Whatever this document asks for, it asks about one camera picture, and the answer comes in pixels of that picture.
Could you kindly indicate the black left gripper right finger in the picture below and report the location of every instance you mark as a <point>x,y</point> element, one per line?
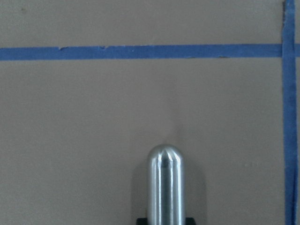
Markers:
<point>190,221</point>

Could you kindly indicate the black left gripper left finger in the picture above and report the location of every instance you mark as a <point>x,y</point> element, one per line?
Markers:
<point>142,221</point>

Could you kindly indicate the steel muddler black tip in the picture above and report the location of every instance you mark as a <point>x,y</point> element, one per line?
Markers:
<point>166,186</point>

